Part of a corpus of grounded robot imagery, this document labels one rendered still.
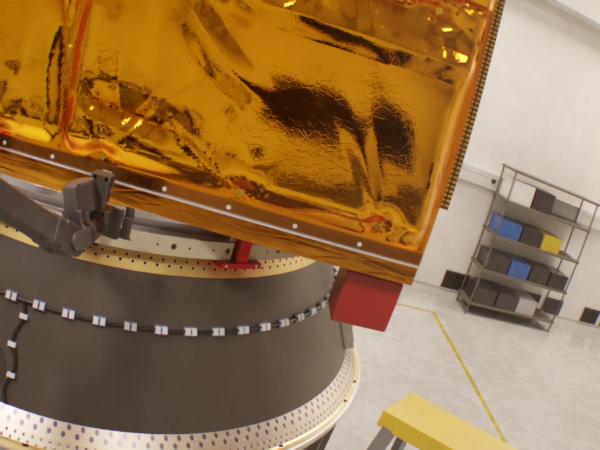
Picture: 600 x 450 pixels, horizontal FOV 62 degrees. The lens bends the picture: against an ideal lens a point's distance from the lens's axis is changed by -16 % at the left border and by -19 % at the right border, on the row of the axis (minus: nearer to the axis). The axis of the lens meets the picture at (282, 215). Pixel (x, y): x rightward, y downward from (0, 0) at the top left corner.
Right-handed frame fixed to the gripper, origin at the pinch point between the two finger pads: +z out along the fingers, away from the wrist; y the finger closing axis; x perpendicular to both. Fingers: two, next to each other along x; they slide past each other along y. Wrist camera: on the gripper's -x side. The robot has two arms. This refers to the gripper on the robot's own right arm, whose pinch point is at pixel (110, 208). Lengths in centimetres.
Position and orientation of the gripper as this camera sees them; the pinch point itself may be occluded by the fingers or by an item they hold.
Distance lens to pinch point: 129.2
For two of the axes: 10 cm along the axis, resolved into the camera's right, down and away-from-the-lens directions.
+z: 0.1, -2.5, 9.7
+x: -2.8, 9.3, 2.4
